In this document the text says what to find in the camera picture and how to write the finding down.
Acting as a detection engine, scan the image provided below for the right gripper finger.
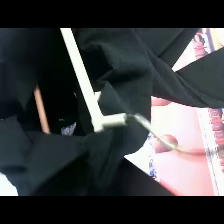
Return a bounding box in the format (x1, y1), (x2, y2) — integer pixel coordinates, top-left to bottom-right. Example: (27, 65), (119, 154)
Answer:
(113, 158), (175, 197)

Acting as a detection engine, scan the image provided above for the black garment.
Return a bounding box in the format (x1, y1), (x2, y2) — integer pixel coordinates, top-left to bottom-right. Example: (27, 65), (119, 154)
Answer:
(0, 28), (224, 197)

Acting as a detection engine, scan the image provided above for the pale clothes hanger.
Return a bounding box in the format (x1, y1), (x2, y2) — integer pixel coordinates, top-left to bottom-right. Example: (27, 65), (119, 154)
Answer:
(33, 28), (208, 156)

